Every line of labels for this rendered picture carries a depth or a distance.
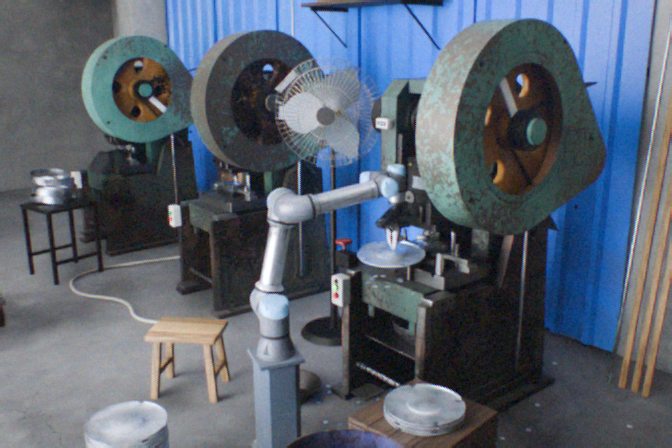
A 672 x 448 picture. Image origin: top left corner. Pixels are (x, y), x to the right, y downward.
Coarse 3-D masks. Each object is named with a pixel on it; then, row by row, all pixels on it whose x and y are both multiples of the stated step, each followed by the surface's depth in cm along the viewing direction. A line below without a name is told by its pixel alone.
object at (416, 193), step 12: (408, 156) 291; (408, 168) 292; (408, 180) 293; (420, 180) 287; (408, 192) 292; (420, 192) 288; (408, 204) 291; (420, 204) 288; (432, 204) 285; (420, 216) 286; (432, 216) 287
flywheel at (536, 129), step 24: (528, 72) 257; (504, 96) 243; (528, 96) 260; (552, 96) 270; (504, 120) 250; (528, 120) 245; (552, 120) 274; (504, 144) 253; (528, 144) 248; (552, 144) 275; (504, 168) 260; (528, 168) 270
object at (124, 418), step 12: (108, 408) 251; (120, 408) 251; (132, 408) 251; (144, 408) 251; (156, 408) 251; (96, 420) 243; (108, 420) 242; (120, 420) 241; (132, 420) 241; (144, 420) 242; (156, 420) 243; (96, 432) 235; (108, 432) 235; (120, 432) 235; (132, 432) 235; (144, 432) 235; (156, 432) 234; (108, 444) 228; (120, 444) 227
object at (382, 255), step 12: (360, 252) 286; (372, 252) 285; (384, 252) 283; (396, 252) 283; (408, 252) 284; (420, 252) 284; (372, 264) 272; (384, 264) 273; (396, 264) 272; (408, 264) 271
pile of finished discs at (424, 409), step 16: (384, 400) 241; (400, 400) 242; (416, 400) 241; (432, 400) 241; (448, 400) 242; (384, 416) 238; (400, 416) 232; (416, 416) 232; (432, 416) 231; (448, 416) 231; (464, 416) 234; (416, 432) 226; (432, 432) 227; (448, 432) 227
